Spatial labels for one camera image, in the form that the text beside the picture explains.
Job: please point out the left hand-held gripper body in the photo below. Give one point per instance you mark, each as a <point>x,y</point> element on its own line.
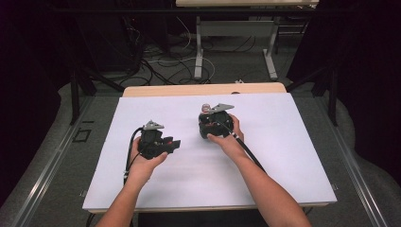
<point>151,142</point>

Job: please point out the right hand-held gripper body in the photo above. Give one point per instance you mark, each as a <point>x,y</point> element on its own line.
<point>220,118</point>

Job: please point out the aluminium floor rail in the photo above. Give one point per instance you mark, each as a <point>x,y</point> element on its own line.
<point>47,170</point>
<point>356,176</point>

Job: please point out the person's dark clothing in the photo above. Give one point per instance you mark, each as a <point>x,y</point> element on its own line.
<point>201,220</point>

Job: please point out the wooden table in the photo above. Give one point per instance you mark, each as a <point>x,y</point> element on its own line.
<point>201,89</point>

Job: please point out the white table mat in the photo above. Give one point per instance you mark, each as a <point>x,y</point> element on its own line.
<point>283,142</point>

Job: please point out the desk with white legs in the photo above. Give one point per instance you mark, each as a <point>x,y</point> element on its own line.
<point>235,28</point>

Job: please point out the black metal stand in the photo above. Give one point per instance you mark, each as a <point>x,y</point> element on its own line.
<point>332,94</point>
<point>75,94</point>

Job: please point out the person's left hand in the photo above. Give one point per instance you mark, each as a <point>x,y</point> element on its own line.
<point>143,168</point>

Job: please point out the red bottle cap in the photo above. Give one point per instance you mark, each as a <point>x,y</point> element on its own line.
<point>170,143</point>

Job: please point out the person's right hand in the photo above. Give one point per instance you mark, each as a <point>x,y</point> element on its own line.
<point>228,142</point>

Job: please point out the small white plug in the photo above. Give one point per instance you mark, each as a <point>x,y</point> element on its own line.
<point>239,81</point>

